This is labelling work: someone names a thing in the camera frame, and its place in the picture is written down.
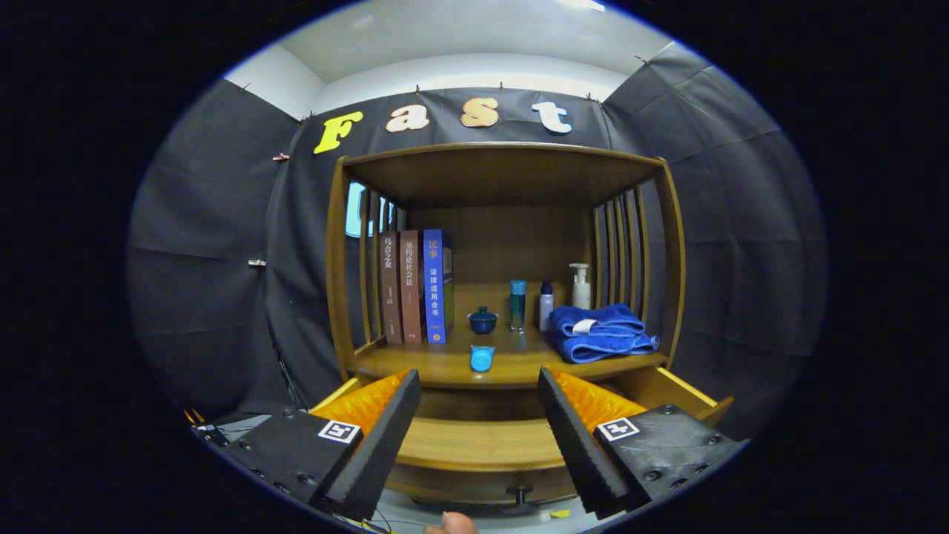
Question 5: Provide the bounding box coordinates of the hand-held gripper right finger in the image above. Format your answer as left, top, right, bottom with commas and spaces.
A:
538, 366, 746, 520

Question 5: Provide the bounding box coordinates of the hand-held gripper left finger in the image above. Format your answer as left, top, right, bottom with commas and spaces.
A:
222, 369, 422, 522

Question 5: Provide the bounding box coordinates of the wooden drawer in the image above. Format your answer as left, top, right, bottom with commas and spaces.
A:
308, 365, 735, 512

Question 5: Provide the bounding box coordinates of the wooden countertop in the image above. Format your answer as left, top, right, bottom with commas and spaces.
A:
348, 282, 668, 390

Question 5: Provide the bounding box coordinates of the wooden cabinet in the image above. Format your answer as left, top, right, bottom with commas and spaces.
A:
308, 141, 735, 512

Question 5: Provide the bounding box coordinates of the blue folded towel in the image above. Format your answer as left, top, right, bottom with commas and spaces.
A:
549, 303, 661, 364

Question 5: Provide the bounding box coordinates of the white pump bottle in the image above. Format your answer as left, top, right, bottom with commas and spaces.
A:
569, 263, 592, 311

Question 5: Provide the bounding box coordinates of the dark brown book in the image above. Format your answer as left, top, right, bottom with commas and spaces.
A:
378, 231, 403, 344

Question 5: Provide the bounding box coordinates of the reddish brown book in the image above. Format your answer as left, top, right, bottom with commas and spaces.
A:
399, 230, 427, 343

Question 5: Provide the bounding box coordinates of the blue book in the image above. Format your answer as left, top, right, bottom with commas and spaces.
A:
423, 228, 454, 344

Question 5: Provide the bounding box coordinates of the black backdrop cloth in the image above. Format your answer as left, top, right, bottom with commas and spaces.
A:
125, 41, 830, 438

